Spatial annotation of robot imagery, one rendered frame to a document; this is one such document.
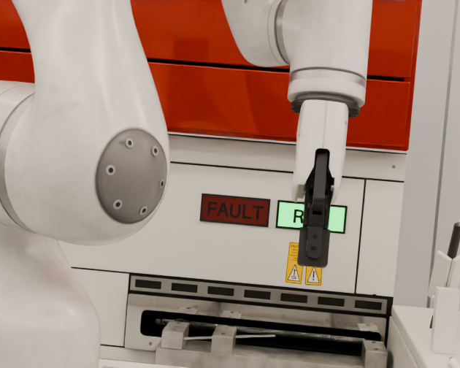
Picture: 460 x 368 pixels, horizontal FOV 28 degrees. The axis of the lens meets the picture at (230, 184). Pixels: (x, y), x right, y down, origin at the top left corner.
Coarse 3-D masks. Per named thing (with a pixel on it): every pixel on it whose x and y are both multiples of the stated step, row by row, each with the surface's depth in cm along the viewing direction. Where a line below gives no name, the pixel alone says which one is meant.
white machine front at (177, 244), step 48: (192, 144) 156; (240, 144) 156; (288, 144) 155; (192, 192) 157; (240, 192) 156; (288, 192) 155; (384, 192) 154; (144, 240) 158; (192, 240) 157; (240, 240) 156; (288, 240) 156; (336, 240) 155; (384, 240) 154; (96, 288) 159; (288, 288) 156; (336, 288) 155; (384, 288) 155; (192, 336) 160
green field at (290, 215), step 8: (280, 208) 155; (288, 208) 155; (296, 208) 155; (336, 208) 154; (344, 208) 154; (280, 216) 155; (288, 216) 155; (296, 216) 155; (336, 216) 155; (280, 224) 155; (288, 224) 155; (296, 224) 155; (336, 224) 155
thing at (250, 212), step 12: (204, 204) 156; (216, 204) 156; (228, 204) 156; (240, 204) 156; (252, 204) 156; (264, 204) 155; (204, 216) 156; (216, 216) 156; (228, 216) 156; (240, 216) 156; (252, 216) 156; (264, 216) 155
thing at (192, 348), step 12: (156, 348) 146; (168, 348) 146; (192, 348) 147; (204, 348) 148; (240, 348) 150; (252, 348) 151; (264, 348) 151; (276, 348) 152; (156, 360) 146; (168, 360) 146; (180, 360) 146; (192, 360) 146; (204, 360) 145; (216, 360) 145; (228, 360) 145; (240, 360) 145; (252, 360) 145; (264, 360) 145; (276, 360) 145; (288, 360) 145; (300, 360) 145; (312, 360) 146; (324, 360) 147; (336, 360) 147; (348, 360) 148; (360, 360) 149
